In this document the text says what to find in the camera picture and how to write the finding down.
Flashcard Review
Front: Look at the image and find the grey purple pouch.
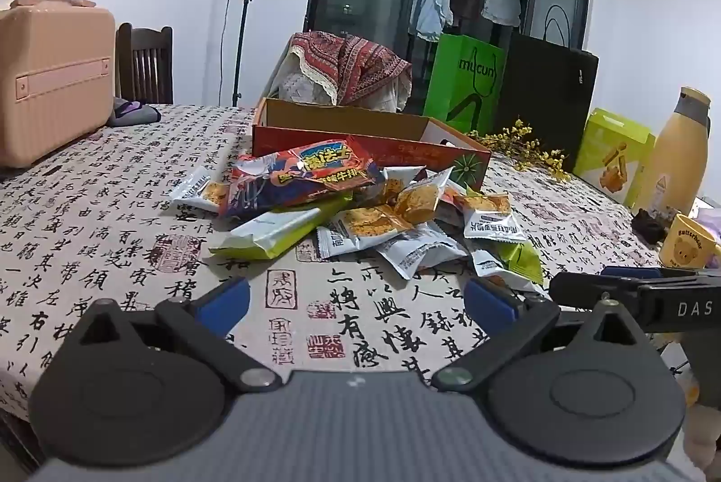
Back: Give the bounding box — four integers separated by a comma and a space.
107, 96, 161, 127

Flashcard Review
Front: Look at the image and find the pile of white snack packets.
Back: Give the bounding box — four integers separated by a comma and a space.
169, 165, 544, 297

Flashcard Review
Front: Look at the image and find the dark small object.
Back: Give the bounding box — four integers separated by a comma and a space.
631, 210, 671, 243

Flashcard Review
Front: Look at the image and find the red patterned cloth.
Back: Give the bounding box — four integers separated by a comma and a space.
284, 30, 413, 107

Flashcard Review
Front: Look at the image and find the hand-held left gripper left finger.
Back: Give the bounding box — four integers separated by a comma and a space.
56, 275, 283, 394

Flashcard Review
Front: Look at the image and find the yellow bottle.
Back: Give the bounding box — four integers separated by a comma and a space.
631, 86, 712, 215

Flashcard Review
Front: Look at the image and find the yellow flower sprig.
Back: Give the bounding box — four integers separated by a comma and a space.
467, 118, 572, 179

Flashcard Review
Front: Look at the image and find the yellow-green carton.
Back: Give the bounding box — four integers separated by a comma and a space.
573, 107, 657, 207

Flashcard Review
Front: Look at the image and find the calligraphy printed tablecloth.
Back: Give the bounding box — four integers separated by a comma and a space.
0, 104, 721, 438

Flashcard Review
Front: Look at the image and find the yellow bear mug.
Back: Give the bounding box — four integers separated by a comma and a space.
658, 213, 721, 269

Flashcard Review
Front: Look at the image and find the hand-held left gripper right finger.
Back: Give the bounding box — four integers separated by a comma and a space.
431, 277, 662, 394

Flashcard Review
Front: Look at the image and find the person's right hand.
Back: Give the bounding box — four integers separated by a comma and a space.
683, 386, 721, 482

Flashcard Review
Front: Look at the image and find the green white snack packet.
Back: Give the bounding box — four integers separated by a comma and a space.
500, 240, 545, 287
210, 192, 353, 260

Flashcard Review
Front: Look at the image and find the black paper bag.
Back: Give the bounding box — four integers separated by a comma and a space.
493, 3, 599, 173

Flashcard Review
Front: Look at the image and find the orange red cardboard box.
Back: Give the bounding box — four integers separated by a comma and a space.
251, 97, 492, 193

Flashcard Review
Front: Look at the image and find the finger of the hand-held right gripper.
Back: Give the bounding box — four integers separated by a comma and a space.
548, 271, 644, 312
600, 265, 664, 281

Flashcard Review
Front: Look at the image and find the large red snack bag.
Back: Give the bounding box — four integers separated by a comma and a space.
217, 140, 387, 219

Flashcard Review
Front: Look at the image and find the pink hard-shell suitcase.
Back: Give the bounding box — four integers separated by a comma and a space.
0, 0, 116, 170

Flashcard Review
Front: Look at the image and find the green paper bag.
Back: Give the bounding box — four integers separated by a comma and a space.
422, 33, 506, 134

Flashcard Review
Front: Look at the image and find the dark wooden chair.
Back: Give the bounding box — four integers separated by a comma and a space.
115, 23, 174, 105

